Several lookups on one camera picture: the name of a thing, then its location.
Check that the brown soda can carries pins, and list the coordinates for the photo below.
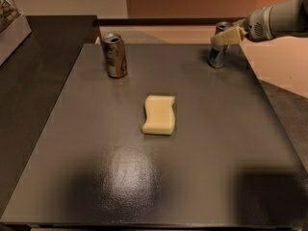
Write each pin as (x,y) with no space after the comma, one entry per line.
(114,53)

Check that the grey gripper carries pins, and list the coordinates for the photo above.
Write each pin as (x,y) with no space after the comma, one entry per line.
(255,27)

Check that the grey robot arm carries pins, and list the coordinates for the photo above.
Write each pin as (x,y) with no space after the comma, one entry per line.
(286,19)

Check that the slim redbull can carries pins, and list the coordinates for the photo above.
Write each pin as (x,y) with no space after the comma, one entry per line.
(218,53)

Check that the dark side table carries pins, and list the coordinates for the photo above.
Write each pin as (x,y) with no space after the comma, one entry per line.
(31,80)

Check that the yellow curved sponge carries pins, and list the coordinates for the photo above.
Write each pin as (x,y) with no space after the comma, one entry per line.
(160,117)

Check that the white box with items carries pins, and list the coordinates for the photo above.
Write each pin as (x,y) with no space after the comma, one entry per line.
(14,28)

